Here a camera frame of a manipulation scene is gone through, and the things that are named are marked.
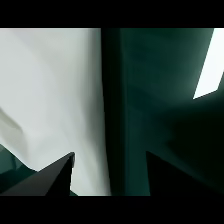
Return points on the white garment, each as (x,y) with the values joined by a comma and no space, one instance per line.
(50,93)

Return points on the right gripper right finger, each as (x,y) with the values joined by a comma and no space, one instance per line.
(173,181)

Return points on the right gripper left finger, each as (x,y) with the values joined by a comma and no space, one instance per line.
(50,178)

